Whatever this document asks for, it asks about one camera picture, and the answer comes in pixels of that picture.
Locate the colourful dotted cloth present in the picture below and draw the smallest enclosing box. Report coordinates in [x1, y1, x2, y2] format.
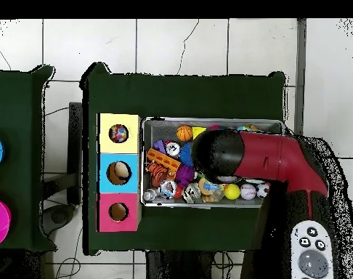
[108, 124, 129, 144]

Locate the wooden box with three holes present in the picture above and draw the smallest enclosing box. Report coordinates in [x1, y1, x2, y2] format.
[95, 112, 142, 233]

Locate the blue spiky rubber ball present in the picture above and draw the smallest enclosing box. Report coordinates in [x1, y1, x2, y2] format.
[179, 142, 195, 167]

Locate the orange toy building block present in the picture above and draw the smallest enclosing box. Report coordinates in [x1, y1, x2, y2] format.
[146, 147, 182, 175]

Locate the orange toy basketball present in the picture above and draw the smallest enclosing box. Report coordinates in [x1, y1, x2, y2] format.
[176, 124, 194, 142]

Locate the purple knobbly ball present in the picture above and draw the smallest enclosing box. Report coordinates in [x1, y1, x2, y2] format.
[175, 164, 195, 188]

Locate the tiger plush toy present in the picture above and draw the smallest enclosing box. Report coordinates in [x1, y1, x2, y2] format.
[147, 162, 170, 188]

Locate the crumpled clear plastic packet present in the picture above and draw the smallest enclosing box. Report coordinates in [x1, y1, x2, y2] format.
[161, 179, 178, 199]

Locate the dark green tablecloth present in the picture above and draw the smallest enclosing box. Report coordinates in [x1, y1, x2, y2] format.
[79, 61, 287, 257]
[0, 64, 57, 253]

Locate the plain yellow ball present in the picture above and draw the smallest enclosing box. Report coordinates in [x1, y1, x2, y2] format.
[223, 183, 241, 201]

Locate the white toy baseball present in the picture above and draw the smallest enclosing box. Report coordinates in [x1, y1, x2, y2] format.
[240, 183, 257, 201]

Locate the black and white soccer ball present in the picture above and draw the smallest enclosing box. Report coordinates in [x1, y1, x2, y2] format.
[255, 182, 271, 200]

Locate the silver wire mesh bin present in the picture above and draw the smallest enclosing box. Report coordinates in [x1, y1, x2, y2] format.
[140, 116, 285, 209]

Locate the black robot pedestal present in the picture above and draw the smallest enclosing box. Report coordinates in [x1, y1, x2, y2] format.
[145, 250, 216, 279]

